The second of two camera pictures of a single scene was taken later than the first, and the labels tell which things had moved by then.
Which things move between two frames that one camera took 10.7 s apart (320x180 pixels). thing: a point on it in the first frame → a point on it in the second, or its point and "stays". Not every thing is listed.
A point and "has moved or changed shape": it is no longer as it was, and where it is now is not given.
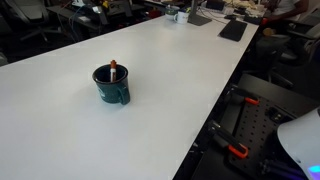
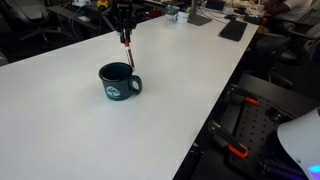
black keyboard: [233, 30] stays
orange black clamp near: [222, 138] stays
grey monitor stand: [194, 18] stays
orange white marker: [113, 70] → [129, 53]
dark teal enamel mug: [118, 91] has moved or changed shape
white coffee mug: [181, 17] stays
